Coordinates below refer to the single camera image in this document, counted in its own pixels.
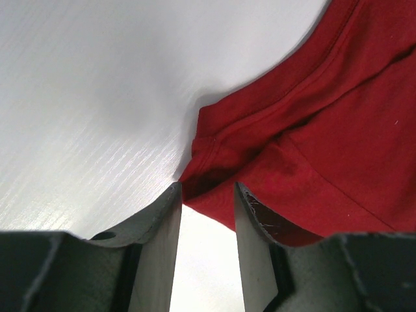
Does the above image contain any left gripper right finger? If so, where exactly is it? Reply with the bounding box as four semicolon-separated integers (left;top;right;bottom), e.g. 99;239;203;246
233;181;326;312

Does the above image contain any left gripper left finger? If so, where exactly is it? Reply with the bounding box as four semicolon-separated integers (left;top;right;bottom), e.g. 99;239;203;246
91;182;182;311

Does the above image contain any red t shirt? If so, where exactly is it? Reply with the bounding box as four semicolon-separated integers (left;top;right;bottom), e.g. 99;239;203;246
180;1;415;237

